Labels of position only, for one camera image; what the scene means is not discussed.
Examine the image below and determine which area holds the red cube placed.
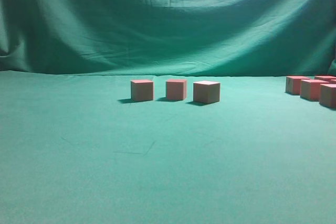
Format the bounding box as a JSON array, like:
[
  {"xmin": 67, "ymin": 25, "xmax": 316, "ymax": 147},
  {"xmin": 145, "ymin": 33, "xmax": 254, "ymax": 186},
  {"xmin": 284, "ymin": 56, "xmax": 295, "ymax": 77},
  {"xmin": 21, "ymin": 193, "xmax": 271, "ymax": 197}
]
[
  {"xmin": 166, "ymin": 79, "xmax": 187, "ymax": 101},
  {"xmin": 131, "ymin": 79, "xmax": 154, "ymax": 102},
  {"xmin": 193, "ymin": 81, "xmax": 221, "ymax": 104}
]

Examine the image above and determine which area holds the red wooden cube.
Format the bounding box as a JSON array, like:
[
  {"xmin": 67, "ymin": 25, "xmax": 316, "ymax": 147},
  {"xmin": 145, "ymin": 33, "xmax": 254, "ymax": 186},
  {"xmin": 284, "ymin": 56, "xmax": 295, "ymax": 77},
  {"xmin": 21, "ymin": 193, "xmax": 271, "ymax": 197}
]
[
  {"xmin": 285, "ymin": 76, "xmax": 310, "ymax": 95},
  {"xmin": 314, "ymin": 76, "xmax": 336, "ymax": 82},
  {"xmin": 319, "ymin": 84, "xmax": 336, "ymax": 109},
  {"xmin": 300, "ymin": 79, "xmax": 328, "ymax": 101}
]

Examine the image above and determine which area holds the green cloth backdrop and cover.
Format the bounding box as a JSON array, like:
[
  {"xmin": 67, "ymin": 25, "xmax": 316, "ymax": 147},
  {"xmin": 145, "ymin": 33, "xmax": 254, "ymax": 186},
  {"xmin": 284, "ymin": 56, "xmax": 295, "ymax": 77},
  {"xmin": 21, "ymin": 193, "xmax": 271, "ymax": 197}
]
[{"xmin": 1, "ymin": 0, "xmax": 335, "ymax": 223}]

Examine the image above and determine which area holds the red wooden cube back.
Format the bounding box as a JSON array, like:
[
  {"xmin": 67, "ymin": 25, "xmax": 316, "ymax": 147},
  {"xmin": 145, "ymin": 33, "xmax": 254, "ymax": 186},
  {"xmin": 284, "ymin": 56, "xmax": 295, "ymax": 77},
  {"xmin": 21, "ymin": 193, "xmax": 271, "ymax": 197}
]
[{"xmin": 314, "ymin": 76, "xmax": 336, "ymax": 82}]

